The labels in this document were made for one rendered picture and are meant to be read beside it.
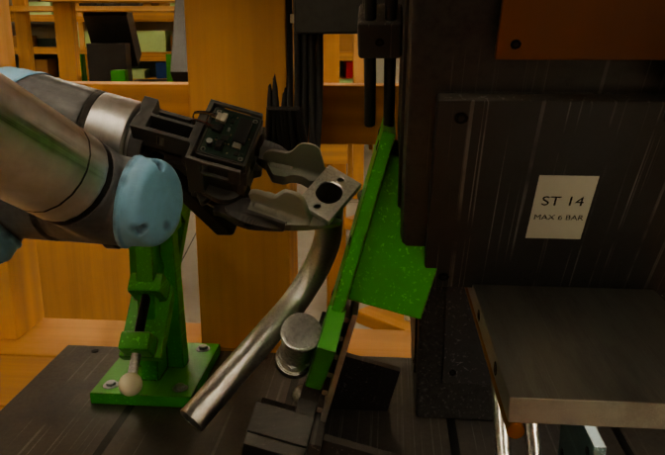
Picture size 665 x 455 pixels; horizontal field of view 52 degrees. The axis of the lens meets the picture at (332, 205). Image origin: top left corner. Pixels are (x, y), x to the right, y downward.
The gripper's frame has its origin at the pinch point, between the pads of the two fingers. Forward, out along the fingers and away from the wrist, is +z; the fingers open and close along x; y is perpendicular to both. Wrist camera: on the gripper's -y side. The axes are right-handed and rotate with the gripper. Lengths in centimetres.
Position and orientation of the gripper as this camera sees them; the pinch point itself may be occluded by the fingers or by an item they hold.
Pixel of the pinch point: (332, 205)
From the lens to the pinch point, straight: 68.8
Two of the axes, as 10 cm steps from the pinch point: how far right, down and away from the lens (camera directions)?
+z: 9.6, 2.7, -0.3
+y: 1.2, -4.9, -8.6
